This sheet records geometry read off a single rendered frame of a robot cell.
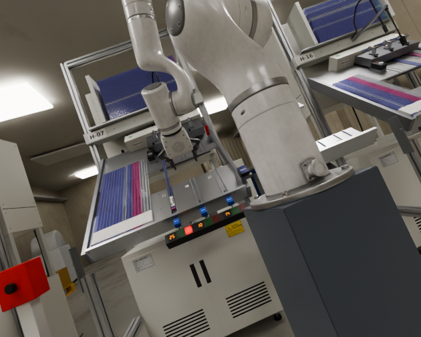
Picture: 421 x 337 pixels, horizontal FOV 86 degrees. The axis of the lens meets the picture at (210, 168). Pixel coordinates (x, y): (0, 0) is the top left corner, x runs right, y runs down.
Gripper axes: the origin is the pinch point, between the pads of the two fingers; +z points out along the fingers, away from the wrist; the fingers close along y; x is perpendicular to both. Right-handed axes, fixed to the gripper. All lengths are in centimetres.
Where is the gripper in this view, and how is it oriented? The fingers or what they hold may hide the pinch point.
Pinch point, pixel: (184, 162)
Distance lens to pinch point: 90.8
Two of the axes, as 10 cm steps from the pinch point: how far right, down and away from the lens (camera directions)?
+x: -3.1, -5.6, 7.7
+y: 9.2, -3.8, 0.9
